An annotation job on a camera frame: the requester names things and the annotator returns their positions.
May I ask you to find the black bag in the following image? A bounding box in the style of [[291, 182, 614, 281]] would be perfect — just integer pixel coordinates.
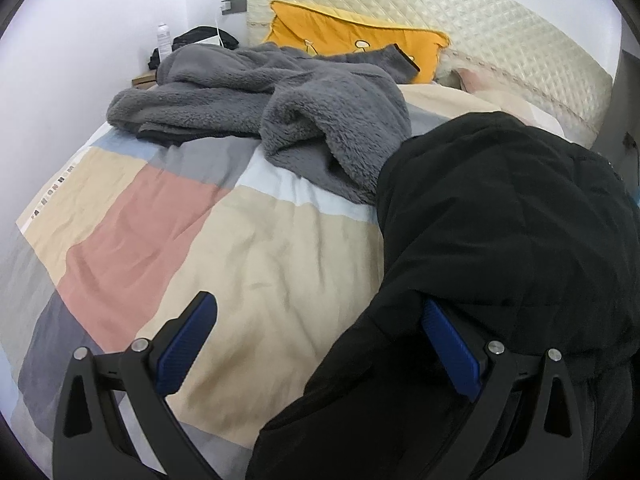
[[171, 25, 240, 54]]

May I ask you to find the grey fleece garment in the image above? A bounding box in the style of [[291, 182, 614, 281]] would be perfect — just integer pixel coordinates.
[[106, 42, 420, 206]]

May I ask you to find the grey white wardrobe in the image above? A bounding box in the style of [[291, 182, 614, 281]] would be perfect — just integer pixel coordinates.
[[590, 44, 640, 203]]

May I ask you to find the patchwork bed quilt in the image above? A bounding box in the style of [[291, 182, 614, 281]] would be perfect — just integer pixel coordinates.
[[0, 82, 567, 480]]

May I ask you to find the pink pillow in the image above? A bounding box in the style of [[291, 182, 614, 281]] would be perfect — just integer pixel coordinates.
[[439, 66, 540, 117]]

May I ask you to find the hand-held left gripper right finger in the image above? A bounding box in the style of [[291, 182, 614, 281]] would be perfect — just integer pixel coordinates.
[[421, 298, 586, 480]]

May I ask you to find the yellow pillow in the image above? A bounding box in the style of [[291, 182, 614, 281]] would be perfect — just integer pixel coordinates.
[[262, 0, 451, 85]]

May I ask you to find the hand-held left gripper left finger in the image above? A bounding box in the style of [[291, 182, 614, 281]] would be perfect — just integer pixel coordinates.
[[52, 291, 219, 480]]

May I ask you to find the black puffer jacket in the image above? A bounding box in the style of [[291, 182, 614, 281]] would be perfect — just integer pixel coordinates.
[[245, 112, 640, 480]]

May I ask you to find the cream quilted headboard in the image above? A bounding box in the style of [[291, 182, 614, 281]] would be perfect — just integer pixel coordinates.
[[246, 0, 615, 149]]

